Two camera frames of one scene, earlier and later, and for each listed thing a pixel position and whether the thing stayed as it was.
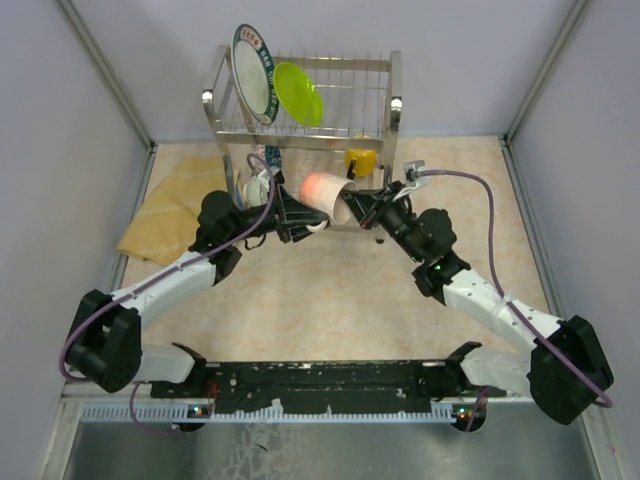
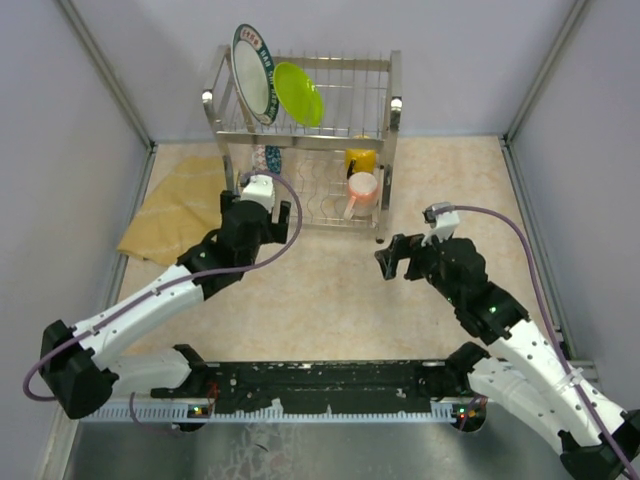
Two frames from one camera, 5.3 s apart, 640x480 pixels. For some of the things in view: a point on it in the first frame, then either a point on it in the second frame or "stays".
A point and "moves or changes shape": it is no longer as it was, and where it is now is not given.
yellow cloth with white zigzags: x=169 y=221 stays
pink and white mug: x=323 y=192 moves or changes shape
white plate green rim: x=254 y=68 stays
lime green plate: x=299 y=94 stays
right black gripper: x=365 y=203 -> x=400 y=247
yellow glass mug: x=365 y=162 stays
